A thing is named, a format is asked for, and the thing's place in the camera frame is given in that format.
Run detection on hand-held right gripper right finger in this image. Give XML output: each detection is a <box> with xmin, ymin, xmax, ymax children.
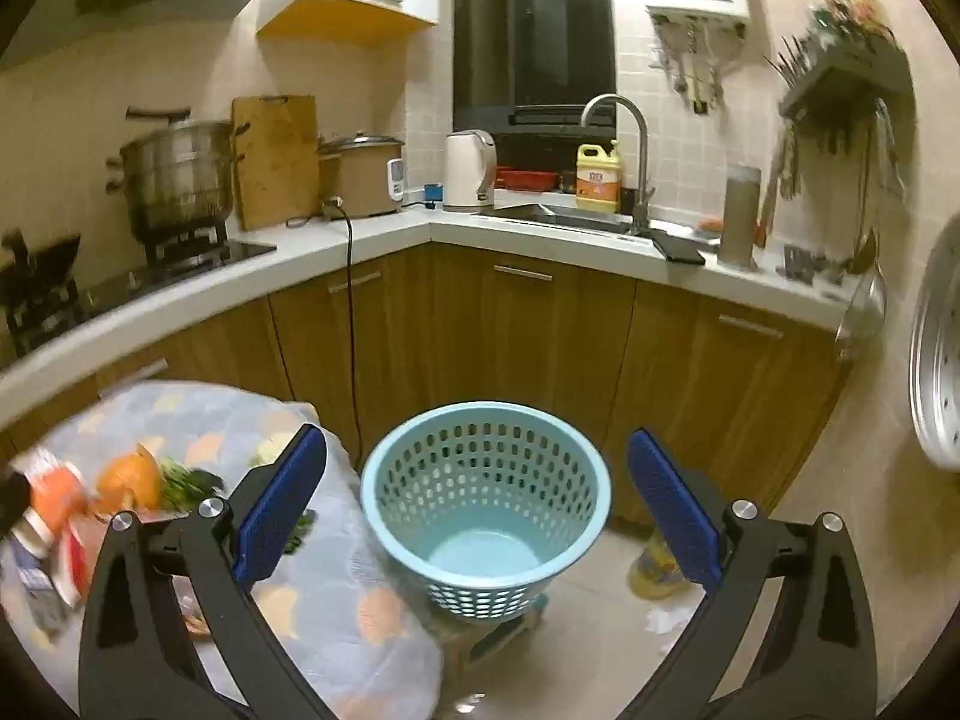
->
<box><xmin>615</xmin><ymin>427</ymin><xmax>878</xmax><ymax>720</ymax></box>

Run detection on orange fruit with greens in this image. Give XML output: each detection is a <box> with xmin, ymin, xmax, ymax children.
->
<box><xmin>97</xmin><ymin>444</ymin><xmax>164</xmax><ymax>518</ymax></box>

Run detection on white electric kettle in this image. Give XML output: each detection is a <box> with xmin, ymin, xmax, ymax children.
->
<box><xmin>442</xmin><ymin>129</ymin><xmax>497</xmax><ymax>212</ymax></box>

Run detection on tall grey cylinder container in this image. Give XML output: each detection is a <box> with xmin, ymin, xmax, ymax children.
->
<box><xmin>718</xmin><ymin>163</ymin><xmax>762</xmax><ymax>267</ymax></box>

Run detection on grey dotted packet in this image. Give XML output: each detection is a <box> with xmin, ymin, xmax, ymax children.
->
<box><xmin>11</xmin><ymin>559</ymin><xmax>72</xmax><ymax>635</ymax></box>

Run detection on black gas stove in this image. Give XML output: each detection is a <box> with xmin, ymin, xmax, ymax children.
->
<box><xmin>75</xmin><ymin>225</ymin><xmax>278</xmax><ymax>308</ymax></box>

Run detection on brown rice cooker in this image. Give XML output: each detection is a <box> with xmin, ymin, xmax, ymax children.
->
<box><xmin>316</xmin><ymin>131</ymin><xmax>406</xmax><ymax>220</ymax></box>

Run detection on black wok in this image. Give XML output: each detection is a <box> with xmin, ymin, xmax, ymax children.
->
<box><xmin>0</xmin><ymin>229</ymin><xmax>82</xmax><ymax>357</ymax></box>

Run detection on red tray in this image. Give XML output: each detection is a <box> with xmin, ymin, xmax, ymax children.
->
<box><xmin>496</xmin><ymin>167</ymin><xmax>560</xmax><ymax>192</ymax></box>

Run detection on light blue perforated plastic basket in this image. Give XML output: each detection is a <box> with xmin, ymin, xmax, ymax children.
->
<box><xmin>360</xmin><ymin>401</ymin><xmax>612</xmax><ymax>622</ymax></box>

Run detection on wooden cutting board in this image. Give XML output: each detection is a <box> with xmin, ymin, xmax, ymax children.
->
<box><xmin>231</xmin><ymin>94</ymin><xmax>322</xmax><ymax>232</ymax></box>

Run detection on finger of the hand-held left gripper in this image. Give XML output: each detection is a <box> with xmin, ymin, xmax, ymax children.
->
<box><xmin>0</xmin><ymin>465</ymin><xmax>32</xmax><ymax>537</ymax></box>

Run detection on steel sink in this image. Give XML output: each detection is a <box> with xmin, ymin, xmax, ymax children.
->
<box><xmin>472</xmin><ymin>202</ymin><xmax>638</xmax><ymax>237</ymax></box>

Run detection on dark window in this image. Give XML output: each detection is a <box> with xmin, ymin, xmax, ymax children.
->
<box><xmin>452</xmin><ymin>0</ymin><xmax>617</xmax><ymax>137</ymax></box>

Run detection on steel kitchen faucet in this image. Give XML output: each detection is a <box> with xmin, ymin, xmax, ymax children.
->
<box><xmin>580</xmin><ymin>94</ymin><xmax>655</xmax><ymax>235</ymax></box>

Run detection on metal ladle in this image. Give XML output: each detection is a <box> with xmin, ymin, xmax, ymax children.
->
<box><xmin>834</xmin><ymin>229</ymin><xmax>887</xmax><ymax>365</ymax></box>

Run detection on cooking oil bottle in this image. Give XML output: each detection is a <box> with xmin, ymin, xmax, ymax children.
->
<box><xmin>628</xmin><ymin>529</ymin><xmax>687</xmax><ymax>601</ymax></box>

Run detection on stainless steel steamer pot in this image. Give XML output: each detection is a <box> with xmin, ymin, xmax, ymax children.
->
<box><xmin>105</xmin><ymin>106</ymin><xmax>245</xmax><ymax>245</ymax></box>

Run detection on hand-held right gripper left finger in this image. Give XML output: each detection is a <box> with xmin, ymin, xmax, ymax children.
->
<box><xmin>77</xmin><ymin>424</ymin><xmax>353</xmax><ymax>720</ymax></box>

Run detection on black power cable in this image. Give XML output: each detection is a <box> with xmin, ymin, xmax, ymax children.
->
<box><xmin>322</xmin><ymin>199</ymin><xmax>362</xmax><ymax>458</ymax></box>

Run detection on round metal steamer tray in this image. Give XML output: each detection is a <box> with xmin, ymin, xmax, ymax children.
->
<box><xmin>909</xmin><ymin>214</ymin><xmax>960</xmax><ymax>473</ymax></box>

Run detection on wall shelf rack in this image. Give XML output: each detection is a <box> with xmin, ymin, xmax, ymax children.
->
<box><xmin>765</xmin><ymin>0</ymin><xmax>912</xmax><ymax>158</ymax></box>

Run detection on yellow detergent bottle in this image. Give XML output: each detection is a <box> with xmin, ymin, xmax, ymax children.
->
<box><xmin>575</xmin><ymin>141</ymin><xmax>623</xmax><ymax>215</ymax></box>

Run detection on dark metal utensil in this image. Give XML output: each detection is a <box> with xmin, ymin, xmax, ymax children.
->
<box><xmin>784</xmin><ymin>244</ymin><xmax>848</xmax><ymax>286</ymax></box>

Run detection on black flat tray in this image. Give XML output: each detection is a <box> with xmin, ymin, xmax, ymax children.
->
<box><xmin>651</xmin><ymin>229</ymin><xmax>706</xmax><ymax>266</ymax></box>

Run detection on orange cartoon snack packet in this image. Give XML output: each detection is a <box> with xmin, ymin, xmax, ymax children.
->
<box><xmin>26</xmin><ymin>454</ymin><xmax>98</xmax><ymax>533</ymax></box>

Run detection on wooden base cabinets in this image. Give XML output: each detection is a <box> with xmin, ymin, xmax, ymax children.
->
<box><xmin>0</xmin><ymin>240</ymin><xmax>856</xmax><ymax>533</ymax></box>

